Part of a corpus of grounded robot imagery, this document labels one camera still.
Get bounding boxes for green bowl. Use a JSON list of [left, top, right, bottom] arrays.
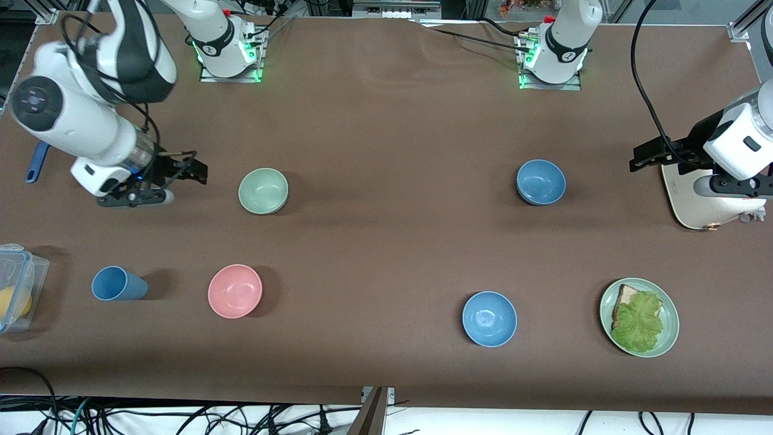
[[238, 167, 289, 215]]

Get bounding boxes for blue bowl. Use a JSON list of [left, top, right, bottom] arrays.
[[516, 159, 567, 206], [462, 291, 518, 348]]

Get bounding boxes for pink bowl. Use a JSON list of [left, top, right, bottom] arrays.
[[207, 263, 264, 319]]

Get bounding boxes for white cutting board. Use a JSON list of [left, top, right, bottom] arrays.
[[661, 162, 769, 231]]

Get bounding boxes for blue cup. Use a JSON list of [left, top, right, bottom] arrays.
[[91, 265, 149, 301]]

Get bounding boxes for bread slice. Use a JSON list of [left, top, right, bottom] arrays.
[[612, 284, 642, 330]]

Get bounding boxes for clear plastic container blue lid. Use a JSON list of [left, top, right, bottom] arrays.
[[0, 243, 51, 334]]

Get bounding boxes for green lettuce leaf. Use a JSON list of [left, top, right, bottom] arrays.
[[611, 291, 665, 353]]

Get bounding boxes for green plate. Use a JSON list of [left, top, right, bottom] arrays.
[[600, 277, 680, 358]]

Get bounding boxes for yellow fruit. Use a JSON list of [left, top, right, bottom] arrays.
[[0, 287, 33, 321]]

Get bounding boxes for orange background items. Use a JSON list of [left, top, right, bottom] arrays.
[[499, 0, 548, 17]]

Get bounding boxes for brown table cover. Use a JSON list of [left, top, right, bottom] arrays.
[[0, 12, 773, 417]]

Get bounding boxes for metal profile bar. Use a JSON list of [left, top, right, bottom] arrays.
[[347, 387, 396, 435]]

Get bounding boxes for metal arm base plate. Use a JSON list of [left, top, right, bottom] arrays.
[[518, 33, 582, 92], [199, 27, 265, 84]]

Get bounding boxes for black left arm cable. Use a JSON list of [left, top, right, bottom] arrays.
[[630, 0, 701, 167]]

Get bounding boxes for blue utensil handle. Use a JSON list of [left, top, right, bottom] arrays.
[[25, 141, 51, 184]]

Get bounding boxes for aluminium frame corner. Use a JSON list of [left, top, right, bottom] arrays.
[[727, 0, 773, 44]]

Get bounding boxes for black cable on table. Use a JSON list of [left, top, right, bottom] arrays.
[[411, 17, 532, 53]]

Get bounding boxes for teal floor cable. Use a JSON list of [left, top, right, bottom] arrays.
[[70, 397, 93, 435]]

